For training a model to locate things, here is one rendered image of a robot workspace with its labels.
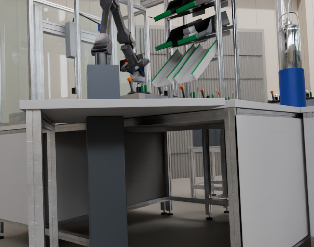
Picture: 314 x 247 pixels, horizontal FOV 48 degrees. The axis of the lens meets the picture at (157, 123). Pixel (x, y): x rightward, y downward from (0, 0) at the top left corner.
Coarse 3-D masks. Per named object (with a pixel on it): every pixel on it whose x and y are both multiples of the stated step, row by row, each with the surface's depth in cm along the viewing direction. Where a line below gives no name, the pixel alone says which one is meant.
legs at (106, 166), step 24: (48, 120) 149; (96, 120) 152; (120, 120) 154; (48, 144) 192; (96, 144) 151; (120, 144) 154; (48, 168) 191; (96, 168) 151; (120, 168) 153; (48, 192) 190; (96, 192) 150; (120, 192) 153; (96, 216) 150; (120, 216) 152; (96, 240) 149; (120, 240) 152
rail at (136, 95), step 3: (135, 93) 180; (138, 93) 179; (141, 93) 180; (144, 93) 182; (120, 96) 188; (123, 96) 186; (126, 96) 185; (129, 96) 183; (132, 96) 182; (135, 96) 180; (138, 96) 179; (141, 96) 180; (144, 96) 182
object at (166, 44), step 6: (186, 24) 200; (192, 24) 186; (174, 30) 195; (180, 30) 198; (168, 36) 192; (174, 36) 195; (180, 36) 198; (168, 42) 177; (174, 42) 177; (156, 48) 185; (162, 48) 182
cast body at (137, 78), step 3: (135, 72) 203; (138, 72) 201; (135, 75) 202; (138, 75) 201; (141, 75) 203; (132, 78) 202; (135, 78) 201; (138, 78) 201; (141, 78) 203; (144, 78) 205; (132, 81) 202; (135, 81) 202; (138, 81) 202; (141, 81) 203; (144, 81) 204
